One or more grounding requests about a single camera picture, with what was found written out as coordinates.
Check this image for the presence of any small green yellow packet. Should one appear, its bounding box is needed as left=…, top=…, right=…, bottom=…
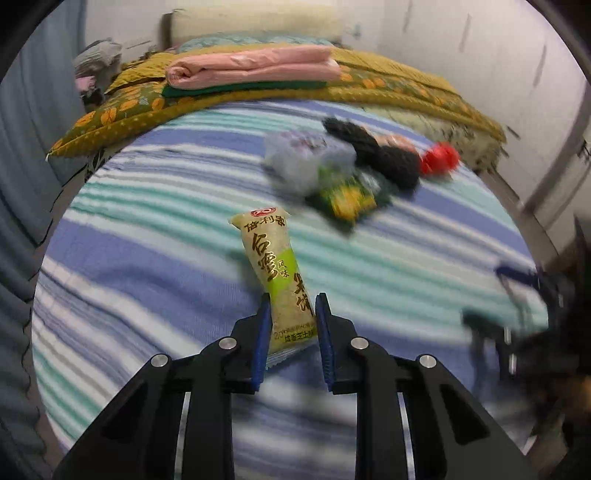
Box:
left=307, top=168, right=393, bottom=232

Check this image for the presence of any green folded cloth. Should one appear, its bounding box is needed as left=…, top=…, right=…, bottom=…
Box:
left=161, top=80, right=326, bottom=99

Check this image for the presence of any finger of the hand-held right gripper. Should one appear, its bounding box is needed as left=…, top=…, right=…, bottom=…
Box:
left=463, top=308, right=522, bottom=384
left=496, top=265, right=555, bottom=301

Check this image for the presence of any clear bag with orange contents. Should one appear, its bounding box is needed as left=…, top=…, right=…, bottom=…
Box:
left=369, top=133, right=417, bottom=153

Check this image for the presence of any red wrapper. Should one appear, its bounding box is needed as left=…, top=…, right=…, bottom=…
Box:
left=419, top=142, right=461, bottom=176

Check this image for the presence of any black foam net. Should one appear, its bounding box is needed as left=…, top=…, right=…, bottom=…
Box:
left=322, top=117, right=421, bottom=190

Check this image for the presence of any orange floral quilt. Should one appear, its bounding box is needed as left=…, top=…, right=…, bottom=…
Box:
left=48, top=60, right=506, bottom=160

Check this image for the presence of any translucent white plastic bag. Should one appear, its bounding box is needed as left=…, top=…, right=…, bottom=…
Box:
left=263, top=130, right=356, bottom=195

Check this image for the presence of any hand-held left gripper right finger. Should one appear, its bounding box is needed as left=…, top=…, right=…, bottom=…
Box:
left=315, top=292, right=539, bottom=480

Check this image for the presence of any yellow dotted blanket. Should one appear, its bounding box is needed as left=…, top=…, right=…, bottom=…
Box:
left=106, top=47, right=458, bottom=95

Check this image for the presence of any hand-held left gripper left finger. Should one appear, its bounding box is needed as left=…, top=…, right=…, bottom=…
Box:
left=53, top=293, right=273, bottom=480

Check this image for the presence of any white wardrobe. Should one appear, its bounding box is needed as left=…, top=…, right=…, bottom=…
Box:
left=383, top=0, right=591, bottom=232

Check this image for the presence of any striped tablecloth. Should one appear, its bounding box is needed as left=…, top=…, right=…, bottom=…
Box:
left=30, top=99, right=550, bottom=480

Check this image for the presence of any teal floral pillow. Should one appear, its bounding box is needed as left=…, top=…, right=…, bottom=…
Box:
left=178, top=34, right=333, bottom=51

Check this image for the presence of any beige padded headboard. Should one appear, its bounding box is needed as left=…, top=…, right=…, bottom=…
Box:
left=161, top=7, right=342, bottom=44

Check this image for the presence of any yellow green snack packet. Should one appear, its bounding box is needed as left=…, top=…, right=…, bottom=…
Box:
left=229, top=207, right=319, bottom=370

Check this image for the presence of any pink folded blanket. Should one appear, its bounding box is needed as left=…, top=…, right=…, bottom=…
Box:
left=165, top=45, right=340, bottom=90

